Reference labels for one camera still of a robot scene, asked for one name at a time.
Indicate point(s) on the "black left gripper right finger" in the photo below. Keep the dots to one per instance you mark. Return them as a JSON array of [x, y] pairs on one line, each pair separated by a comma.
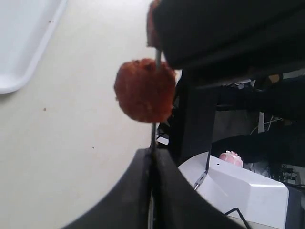
[[176, 204]]

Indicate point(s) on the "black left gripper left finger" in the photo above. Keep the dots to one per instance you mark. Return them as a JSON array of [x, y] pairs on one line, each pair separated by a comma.
[[126, 205]]

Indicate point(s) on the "thin metal skewer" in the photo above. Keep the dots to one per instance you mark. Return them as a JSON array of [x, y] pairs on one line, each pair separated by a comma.
[[153, 146]]

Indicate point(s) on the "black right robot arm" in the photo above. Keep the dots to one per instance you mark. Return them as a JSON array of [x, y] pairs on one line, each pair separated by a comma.
[[197, 33]]

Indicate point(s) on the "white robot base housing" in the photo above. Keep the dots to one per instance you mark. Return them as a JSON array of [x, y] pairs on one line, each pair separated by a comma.
[[262, 201]]

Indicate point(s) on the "pink white round object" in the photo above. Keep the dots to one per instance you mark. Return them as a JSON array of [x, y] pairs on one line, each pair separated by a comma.
[[232, 158]]

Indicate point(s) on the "white plastic tray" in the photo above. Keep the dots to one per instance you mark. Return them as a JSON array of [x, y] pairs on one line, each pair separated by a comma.
[[26, 27]]

